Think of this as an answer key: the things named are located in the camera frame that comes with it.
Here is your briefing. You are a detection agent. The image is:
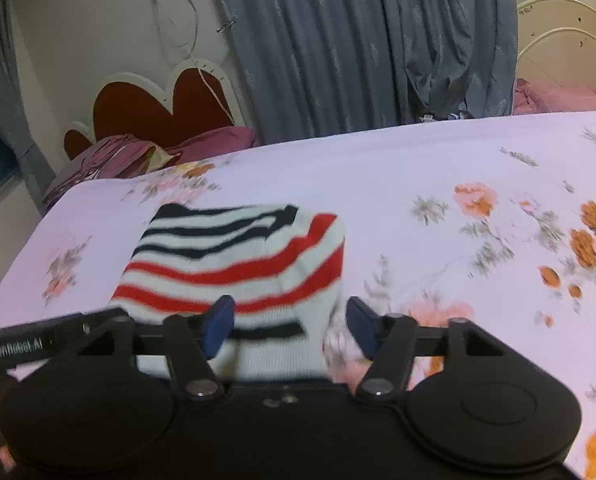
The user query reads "clutter behind bed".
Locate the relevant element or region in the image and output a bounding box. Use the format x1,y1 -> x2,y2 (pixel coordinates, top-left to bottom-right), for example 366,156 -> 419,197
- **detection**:
417,109 -> 474,124

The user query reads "white charger cable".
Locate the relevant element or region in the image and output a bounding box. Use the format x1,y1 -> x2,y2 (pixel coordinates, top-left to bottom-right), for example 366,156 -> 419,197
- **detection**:
147,0 -> 235,123

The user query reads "red heart-shaped headboard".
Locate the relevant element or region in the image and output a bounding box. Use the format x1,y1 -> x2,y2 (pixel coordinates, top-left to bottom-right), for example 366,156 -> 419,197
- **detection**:
60,57 -> 249,161

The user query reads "grey side curtain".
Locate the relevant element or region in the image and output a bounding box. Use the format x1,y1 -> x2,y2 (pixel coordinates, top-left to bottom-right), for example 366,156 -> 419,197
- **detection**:
0,0 -> 56,206

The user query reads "cream round headboard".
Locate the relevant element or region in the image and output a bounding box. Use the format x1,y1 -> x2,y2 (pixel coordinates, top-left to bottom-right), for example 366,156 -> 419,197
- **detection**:
515,0 -> 596,111

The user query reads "floral purple bedsheet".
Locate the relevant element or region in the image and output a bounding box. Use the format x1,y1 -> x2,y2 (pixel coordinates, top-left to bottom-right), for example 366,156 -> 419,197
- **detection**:
0,110 -> 596,480

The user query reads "striped folded blanket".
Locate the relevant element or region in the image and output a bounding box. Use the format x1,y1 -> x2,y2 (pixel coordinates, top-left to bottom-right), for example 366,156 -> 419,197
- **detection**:
42,133 -> 175,203

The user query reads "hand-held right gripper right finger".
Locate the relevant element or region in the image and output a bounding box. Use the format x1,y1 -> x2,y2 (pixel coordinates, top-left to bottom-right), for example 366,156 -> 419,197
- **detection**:
347,297 -> 523,403

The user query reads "blue grey curtain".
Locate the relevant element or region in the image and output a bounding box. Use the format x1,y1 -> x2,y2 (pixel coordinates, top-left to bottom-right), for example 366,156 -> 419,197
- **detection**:
205,0 -> 521,143

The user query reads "striped knit sweater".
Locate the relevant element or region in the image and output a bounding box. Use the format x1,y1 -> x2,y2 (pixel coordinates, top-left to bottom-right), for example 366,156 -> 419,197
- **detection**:
109,203 -> 346,381

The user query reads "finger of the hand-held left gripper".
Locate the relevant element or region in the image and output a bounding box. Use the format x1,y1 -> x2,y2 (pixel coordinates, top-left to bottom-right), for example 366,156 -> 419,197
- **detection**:
79,308 -> 131,346

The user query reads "magenta pillow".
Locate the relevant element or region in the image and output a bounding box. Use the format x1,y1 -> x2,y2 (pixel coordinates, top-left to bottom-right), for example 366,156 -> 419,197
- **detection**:
167,126 -> 259,165

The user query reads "pink bedding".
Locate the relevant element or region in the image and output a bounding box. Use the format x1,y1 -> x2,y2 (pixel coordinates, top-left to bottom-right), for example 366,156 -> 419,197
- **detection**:
512,79 -> 596,117

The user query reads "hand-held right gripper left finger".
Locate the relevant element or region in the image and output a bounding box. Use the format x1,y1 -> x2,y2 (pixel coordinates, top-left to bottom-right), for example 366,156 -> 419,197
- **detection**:
43,296 -> 236,402

